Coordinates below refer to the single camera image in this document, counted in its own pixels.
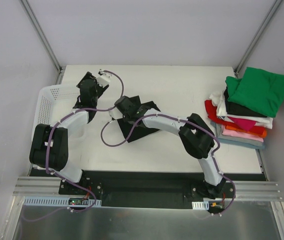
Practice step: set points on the right aluminium corner post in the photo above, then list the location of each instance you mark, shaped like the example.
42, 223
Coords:
270, 15

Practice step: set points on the left aluminium corner post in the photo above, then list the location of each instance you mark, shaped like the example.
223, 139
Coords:
44, 40

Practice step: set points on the magenta folded t-shirt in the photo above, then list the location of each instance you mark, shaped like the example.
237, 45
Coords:
244, 124

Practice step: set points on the slotted cable duct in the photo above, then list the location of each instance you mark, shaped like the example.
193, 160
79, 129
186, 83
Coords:
200, 205
45, 201

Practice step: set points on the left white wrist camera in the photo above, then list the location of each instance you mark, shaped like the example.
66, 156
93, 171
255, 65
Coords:
103, 79

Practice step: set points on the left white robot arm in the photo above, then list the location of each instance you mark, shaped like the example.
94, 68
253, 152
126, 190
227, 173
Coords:
50, 147

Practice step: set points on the black folded t-shirt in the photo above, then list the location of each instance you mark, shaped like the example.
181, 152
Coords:
239, 110

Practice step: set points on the right slotted cable duct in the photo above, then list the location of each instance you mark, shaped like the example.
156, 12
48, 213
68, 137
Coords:
200, 205

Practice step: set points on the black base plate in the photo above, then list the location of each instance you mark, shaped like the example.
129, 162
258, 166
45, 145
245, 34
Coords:
156, 190

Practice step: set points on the aluminium corner post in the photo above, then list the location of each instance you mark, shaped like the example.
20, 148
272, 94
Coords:
44, 40
270, 15

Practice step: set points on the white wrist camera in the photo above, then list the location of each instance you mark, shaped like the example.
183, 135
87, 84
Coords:
103, 79
115, 115

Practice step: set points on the black graphic t-shirt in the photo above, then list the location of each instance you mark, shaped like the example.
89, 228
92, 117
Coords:
140, 129

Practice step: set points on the aluminium rail frame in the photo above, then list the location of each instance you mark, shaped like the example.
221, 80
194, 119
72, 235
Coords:
247, 186

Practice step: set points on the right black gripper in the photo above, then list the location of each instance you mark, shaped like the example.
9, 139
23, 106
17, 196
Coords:
121, 104

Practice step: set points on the grey folded t-shirt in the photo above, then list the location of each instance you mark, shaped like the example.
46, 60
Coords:
242, 142

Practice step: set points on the orange folded t-shirt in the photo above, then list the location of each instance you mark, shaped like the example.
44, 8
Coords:
263, 134

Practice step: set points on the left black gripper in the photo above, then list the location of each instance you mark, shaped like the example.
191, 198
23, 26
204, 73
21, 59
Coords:
92, 78

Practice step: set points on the left slotted cable duct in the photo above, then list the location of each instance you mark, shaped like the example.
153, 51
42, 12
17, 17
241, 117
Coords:
45, 201

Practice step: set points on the green folded t-shirt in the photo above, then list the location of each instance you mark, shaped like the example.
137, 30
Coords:
259, 90

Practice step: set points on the white folded t-shirt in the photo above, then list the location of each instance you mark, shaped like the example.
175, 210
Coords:
219, 101

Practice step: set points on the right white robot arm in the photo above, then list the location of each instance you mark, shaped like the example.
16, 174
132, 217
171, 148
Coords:
139, 120

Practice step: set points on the light blue folded t-shirt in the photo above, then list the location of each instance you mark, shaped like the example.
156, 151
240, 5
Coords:
218, 129

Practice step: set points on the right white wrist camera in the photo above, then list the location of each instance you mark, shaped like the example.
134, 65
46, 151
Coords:
115, 115

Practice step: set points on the white plastic basket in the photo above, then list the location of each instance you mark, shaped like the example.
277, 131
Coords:
56, 103

